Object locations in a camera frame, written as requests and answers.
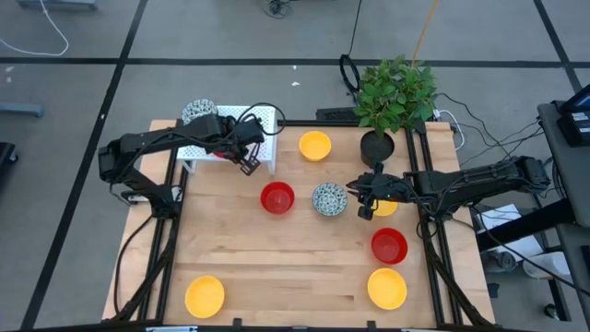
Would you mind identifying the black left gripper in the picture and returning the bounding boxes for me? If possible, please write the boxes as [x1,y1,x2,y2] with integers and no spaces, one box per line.
[220,114,263,177]

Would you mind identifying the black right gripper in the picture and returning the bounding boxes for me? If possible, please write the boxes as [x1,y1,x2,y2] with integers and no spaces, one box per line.
[359,172,393,221]

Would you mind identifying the yellow plastic mini bowl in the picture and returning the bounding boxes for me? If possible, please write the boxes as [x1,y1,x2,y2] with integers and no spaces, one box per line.
[184,275,226,320]
[372,199,399,219]
[366,267,408,311]
[298,130,333,163]

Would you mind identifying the teal bowl patterned inside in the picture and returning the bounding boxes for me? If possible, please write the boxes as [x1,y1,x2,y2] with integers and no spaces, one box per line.
[312,182,348,218]
[181,98,218,126]

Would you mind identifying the white perforated metal shelf riser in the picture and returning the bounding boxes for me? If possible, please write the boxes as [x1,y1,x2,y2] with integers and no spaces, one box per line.
[176,104,279,176]

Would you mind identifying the black power strip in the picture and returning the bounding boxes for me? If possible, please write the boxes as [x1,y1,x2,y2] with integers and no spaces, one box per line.
[315,107,361,123]

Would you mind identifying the potted green plant black pot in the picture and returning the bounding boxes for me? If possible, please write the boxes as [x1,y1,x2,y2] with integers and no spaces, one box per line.
[352,53,440,170]

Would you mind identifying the white paper sheets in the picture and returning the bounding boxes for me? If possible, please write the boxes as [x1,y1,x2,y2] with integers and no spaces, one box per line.
[478,204,523,231]

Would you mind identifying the black desk crossbar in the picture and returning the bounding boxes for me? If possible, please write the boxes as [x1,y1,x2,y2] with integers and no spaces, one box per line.
[476,196,575,254]

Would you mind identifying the grey side desk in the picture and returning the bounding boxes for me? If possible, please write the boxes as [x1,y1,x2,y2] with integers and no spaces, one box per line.
[537,99,590,332]

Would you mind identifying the black laptop computer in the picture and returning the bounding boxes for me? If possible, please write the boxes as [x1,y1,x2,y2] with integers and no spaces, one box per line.
[556,84,590,148]

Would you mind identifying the grey furniture foot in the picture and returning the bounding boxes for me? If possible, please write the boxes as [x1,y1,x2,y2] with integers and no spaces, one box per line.
[16,0,99,11]
[0,101,46,119]

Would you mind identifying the black chair part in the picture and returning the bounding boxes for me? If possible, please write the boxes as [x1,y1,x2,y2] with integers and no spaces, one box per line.
[0,141,19,177]

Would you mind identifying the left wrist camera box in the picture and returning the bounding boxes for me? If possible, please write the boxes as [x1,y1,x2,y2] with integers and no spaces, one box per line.
[242,120,266,145]

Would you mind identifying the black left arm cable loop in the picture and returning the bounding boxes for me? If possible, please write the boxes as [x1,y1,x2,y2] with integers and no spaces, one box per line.
[237,101,287,137]

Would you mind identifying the black aluminium table frame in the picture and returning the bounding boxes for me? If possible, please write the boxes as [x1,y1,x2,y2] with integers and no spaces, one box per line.
[101,118,498,332]

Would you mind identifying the white power adapter cable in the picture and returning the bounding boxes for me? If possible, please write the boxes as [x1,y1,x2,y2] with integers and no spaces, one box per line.
[432,108,466,152]

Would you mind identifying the black coiled floor cable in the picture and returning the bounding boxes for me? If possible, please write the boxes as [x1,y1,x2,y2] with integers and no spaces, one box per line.
[338,0,366,94]

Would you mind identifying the black floor cable bundle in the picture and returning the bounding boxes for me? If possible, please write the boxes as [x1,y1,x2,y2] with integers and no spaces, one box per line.
[263,0,290,19]

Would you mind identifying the yellow hanging cord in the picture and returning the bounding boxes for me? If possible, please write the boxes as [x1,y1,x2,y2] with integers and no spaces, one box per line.
[411,0,440,65]

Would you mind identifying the white floor cable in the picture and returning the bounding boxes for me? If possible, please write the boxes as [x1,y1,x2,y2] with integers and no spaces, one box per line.
[0,0,70,57]

